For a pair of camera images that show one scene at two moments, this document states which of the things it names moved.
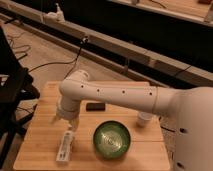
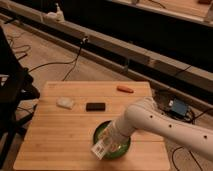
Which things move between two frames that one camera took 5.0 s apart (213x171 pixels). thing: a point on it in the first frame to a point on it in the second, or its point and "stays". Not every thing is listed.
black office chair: x=16 y=85 stays
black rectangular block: x=95 y=106 stays
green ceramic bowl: x=111 y=139 stays
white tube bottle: x=65 y=147 to x=99 y=149
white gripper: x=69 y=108 to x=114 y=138
